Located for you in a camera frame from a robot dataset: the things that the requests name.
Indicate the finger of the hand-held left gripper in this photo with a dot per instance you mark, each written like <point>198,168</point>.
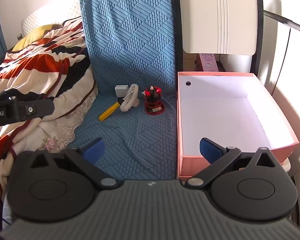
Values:
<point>35,109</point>

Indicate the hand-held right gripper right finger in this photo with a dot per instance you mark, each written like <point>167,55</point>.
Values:
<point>210,150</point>

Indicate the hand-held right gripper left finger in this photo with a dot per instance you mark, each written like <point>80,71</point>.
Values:
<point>94,150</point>

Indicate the pink cardboard box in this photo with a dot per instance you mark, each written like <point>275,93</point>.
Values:
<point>230,115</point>

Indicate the white fluffy brush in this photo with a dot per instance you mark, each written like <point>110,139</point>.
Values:
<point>130,99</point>

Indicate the white charger adapter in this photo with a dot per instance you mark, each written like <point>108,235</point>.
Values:
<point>121,90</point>

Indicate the red black toy figure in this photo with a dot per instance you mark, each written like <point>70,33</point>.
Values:
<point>153,100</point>

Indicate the cream lace cloth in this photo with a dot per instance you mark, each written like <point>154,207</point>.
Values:
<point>65,127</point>

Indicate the orange black white striped blanket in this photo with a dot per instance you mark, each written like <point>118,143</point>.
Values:
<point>40,62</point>

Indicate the yellow pillow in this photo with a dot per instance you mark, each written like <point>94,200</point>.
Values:
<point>33,36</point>

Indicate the pink paper package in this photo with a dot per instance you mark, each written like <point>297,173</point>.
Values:
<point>209,63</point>

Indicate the white quilted headboard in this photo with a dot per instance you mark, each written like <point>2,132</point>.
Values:
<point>52,15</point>

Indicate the blue textured blanket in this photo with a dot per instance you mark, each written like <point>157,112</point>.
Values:
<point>130,55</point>

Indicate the white cabinet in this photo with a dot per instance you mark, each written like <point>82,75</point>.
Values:
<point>217,17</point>

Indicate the dark metal rail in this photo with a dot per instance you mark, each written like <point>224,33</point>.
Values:
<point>287,21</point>

